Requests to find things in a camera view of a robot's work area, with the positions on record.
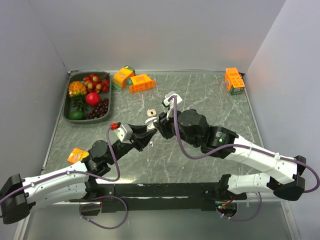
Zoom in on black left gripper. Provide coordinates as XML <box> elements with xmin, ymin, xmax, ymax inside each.
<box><xmin>106</xmin><ymin>122</ymin><xmax>157</xmax><ymax>165</ymax></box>

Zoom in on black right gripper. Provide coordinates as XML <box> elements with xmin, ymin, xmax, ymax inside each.
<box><xmin>153</xmin><ymin>105</ymin><xmax>201</xmax><ymax>148</ymax></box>

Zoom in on white earbud charging case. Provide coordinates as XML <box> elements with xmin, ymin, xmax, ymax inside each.
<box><xmin>145</xmin><ymin>116</ymin><xmax>158</xmax><ymax>131</ymax></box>

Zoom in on beige earbud charging case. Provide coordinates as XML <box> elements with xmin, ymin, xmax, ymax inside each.
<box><xmin>146</xmin><ymin>109</ymin><xmax>157</xmax><ymax>118</ymax></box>

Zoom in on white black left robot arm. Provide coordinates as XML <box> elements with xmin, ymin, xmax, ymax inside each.
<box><xmin>0</xmin><ymin>123</ymin><xmax>157</xmax><ymax>225</ymax></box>

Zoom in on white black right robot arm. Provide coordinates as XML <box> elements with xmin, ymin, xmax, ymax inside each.
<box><xmin>154</xmin><ymin>109</ymin><xmax>305</xmax><ymax>201</ymax></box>

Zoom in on dark red grape bunch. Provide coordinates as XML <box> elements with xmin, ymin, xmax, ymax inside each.
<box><xmin>86</xmin><ymin>97</ymin><xmax>109</xmax><ymax>120</ymax></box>

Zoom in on orange carton lying back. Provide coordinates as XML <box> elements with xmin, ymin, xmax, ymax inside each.
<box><xmin>126</xmin><ymin>73</ymin><xmax>156</xmax><ymax>94</ymax></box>

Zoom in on red apple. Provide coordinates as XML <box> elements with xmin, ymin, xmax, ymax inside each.
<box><xmin>85</xmin><ymin>92</ymin><xmax>101</xmax><ymax>107</ymax></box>

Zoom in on green avocado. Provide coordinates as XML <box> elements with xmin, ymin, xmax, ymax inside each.
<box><xmin>68</xmin><ymin>110</ymin><xmax>86</xmax><ymax>121</ymax></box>

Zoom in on orange green carton near left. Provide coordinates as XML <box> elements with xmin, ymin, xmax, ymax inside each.
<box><xmin>67</xmin><ymin>148</ymin><xmax>89</xmax><ymax>164</ymax></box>

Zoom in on orange green carton upright back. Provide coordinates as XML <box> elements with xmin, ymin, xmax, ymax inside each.
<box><xmin>111</xmin><ymin>65</ymin><xmax>136</xmax><ymax>92</ymax></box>

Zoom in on orange spiky fruit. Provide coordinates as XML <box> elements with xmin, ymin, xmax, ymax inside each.
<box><xmin>68</xmin><ymin>81</ymin><xmax>87</xmax><ymax>98</ymax></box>

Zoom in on orange green carton right corner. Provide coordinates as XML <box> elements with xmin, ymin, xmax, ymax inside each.
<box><xmin>224</xmin><ymin>67</ymin><xmax>245</xmax><ymax>95</ymax></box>

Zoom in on dark green fruit tray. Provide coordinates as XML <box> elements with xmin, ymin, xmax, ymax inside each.
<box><xmin>62</xmin><ymin>71</ymin><xmax>112</xmax><ymax>125</ymax></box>

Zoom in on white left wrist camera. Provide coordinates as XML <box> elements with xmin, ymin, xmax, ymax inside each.
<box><xmin>110</xmin><ymin>122</ymin><xmax>133</xmax><ymax>143</ymax></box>

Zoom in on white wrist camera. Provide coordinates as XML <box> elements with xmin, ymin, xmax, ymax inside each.
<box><xmin>162</xmin><ymin>91</ymin><xmax>183</xmax><ymax>120</ymax></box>
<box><xmin>110</xmin><ymin>122</ymin><xmax>133</xmax><ymax>143</ymax></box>

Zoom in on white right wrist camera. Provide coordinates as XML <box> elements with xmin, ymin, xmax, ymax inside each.
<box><xmin>162</xmin><ymin>91</ymin><xmax>183</xmax><ymax>120</ymax></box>

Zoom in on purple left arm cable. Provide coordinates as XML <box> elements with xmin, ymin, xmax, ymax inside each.
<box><xmin>0</xmin><ymin>126</ymin><xmax>129</xmax><ymax>230</ymax></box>

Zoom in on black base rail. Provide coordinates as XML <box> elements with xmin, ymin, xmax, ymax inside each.
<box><xmin>68</xmin><ymin>181</ymin><xmax>248</xmax><ymax>214</ymax></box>

